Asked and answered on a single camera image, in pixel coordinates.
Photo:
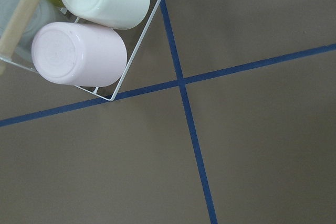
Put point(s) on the pink plastic cup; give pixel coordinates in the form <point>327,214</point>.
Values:
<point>79,54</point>

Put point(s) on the pale grey plastic cup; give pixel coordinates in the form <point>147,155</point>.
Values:
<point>44,14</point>

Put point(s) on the white wire cup rack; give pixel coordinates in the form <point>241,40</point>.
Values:
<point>110,92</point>

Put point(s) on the wooden rack handle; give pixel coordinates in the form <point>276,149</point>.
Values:
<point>15,29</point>

